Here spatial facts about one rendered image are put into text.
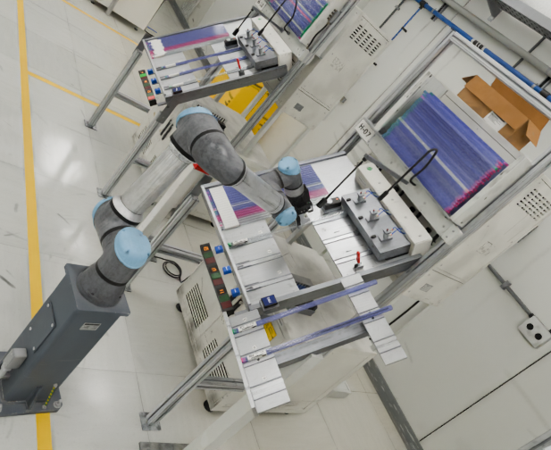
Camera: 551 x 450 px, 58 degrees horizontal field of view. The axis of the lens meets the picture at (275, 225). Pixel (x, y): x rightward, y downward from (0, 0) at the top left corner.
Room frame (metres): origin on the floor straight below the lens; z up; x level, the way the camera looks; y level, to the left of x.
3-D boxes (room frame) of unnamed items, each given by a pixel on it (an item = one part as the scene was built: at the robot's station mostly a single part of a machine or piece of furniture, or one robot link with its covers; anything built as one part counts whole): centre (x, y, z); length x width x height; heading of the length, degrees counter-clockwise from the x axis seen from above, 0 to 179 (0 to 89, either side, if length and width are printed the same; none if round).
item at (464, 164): (2.11, -0.29, 1.52); 0.51 x 0.13 x 0.27; 47
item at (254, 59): (3.10, 0.83, 0.66); 1.01 x 0.73 x 1.31; 137
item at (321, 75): (3.25, 0.70, 0.95); 1.35 x 0.82 x 1.90; 137
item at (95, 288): (1.28, 0.27, 0.60); 0.15 x 0.15 x 0.10
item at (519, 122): (2.40, -0.42, 1.82); 0.68 x 0.30 x 0.20; 47
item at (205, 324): (2.24, -0.33, 0.31); 0.70 x 0.65 x 0.62; 47
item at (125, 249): (1.28, 0.28, 0.72); 0.13 x 0.12 x 0.14; 54
